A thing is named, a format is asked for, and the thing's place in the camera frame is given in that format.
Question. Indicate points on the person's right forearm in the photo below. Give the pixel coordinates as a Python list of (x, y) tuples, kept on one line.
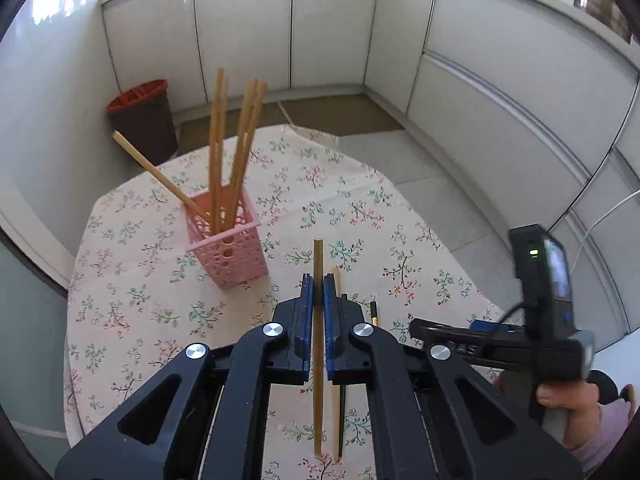
[(610, 430)]

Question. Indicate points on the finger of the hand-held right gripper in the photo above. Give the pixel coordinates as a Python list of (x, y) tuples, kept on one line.
[(487, 325), (465, 347)]

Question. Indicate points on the dark chopstick with gold band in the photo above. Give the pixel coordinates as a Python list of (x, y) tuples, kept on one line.
[(373, 311), (342, 420)]

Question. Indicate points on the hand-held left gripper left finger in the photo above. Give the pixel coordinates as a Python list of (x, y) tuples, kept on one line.
[(307, 310)]

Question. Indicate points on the stainless steel steamer pot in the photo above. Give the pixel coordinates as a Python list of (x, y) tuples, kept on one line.
[(597, 2)]

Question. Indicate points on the brown floor mat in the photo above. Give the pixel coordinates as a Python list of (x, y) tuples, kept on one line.
[(200, 127), (345, 112)]

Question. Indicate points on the person's right hand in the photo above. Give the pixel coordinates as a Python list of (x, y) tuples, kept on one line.
[(565, 396)]

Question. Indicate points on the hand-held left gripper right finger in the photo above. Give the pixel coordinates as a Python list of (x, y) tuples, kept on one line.
[(330, 320)]

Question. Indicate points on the pink perforated utensil holder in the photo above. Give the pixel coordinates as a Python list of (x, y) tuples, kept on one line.
[(240, 260)]

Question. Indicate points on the frosted glass sliding door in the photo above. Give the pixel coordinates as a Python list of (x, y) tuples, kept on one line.
[(30, 360)]

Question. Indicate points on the brown trash bin red bag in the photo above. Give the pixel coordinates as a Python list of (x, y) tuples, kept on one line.
[(145, 125)]

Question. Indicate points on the floral tablecloth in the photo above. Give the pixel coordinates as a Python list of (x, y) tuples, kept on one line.
[(310, 175)]

